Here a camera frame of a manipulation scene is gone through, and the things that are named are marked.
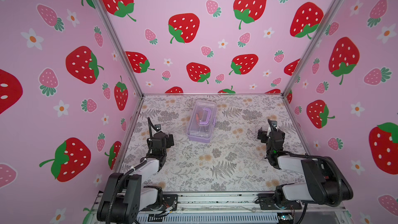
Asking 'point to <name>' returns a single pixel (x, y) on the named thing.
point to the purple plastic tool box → (201, 118)
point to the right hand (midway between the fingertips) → (270, 128)
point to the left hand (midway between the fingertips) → (160, 135)
